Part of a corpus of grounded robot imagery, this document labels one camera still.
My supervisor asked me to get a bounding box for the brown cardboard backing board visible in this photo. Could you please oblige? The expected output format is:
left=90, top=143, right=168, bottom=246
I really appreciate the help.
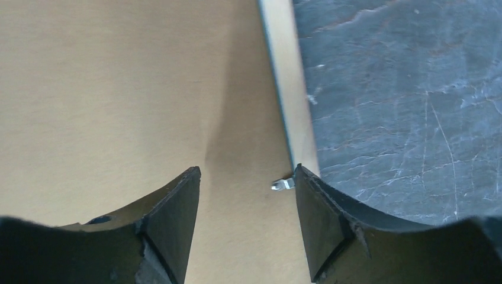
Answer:
left=1, top=1, right=310, bottom=283

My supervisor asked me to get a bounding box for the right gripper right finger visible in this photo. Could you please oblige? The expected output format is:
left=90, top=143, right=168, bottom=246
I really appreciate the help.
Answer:
left=294, top=165, right=501, bottom=283

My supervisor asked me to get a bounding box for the metal frame retaining clip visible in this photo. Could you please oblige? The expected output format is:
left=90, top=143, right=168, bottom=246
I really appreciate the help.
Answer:
left=271, top=177, right=295, bottom=191

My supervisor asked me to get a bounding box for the wooden picture frame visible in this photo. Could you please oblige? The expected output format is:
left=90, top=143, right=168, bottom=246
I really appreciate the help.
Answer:
left=258, top=0, right=320, bottom=175

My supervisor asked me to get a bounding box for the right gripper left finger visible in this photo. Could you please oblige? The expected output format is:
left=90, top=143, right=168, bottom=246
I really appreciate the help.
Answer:
left=1, top=167, right=201, bottom=283

